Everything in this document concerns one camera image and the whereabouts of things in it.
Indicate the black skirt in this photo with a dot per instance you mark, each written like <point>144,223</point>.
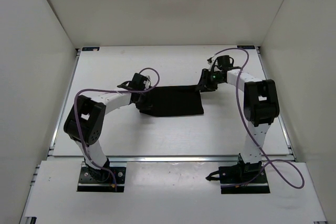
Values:
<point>175,101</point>

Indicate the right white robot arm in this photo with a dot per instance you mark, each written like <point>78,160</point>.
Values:
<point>259,110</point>

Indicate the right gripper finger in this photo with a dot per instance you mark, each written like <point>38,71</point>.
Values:
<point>204,77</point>
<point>202,88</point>

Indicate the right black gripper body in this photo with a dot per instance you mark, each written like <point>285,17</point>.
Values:
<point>213,80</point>

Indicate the blue label corner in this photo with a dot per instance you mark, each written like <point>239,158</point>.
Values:
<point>90,49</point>
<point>246,47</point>

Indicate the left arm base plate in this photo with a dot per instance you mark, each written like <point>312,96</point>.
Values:
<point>104,183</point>

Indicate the blue label left corner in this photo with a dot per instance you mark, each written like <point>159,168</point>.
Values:
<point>90,49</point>

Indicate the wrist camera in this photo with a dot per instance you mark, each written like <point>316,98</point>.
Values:
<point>147,82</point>
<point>212,62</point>

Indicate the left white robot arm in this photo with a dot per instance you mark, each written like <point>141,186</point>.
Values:
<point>84,122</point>

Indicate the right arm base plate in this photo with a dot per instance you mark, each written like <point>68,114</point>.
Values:
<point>233,181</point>

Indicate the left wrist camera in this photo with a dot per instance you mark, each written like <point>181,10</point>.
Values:
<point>147,82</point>

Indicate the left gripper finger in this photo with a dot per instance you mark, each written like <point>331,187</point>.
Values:
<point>142,104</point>
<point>149,101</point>

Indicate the blue label right corner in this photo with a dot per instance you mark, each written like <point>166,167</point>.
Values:
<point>246,47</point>

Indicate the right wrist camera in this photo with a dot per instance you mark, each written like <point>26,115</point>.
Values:
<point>212,62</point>

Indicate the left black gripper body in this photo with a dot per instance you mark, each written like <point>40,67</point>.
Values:
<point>141,96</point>

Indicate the aluminium rail front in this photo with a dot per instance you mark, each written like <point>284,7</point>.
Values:
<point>170,159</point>

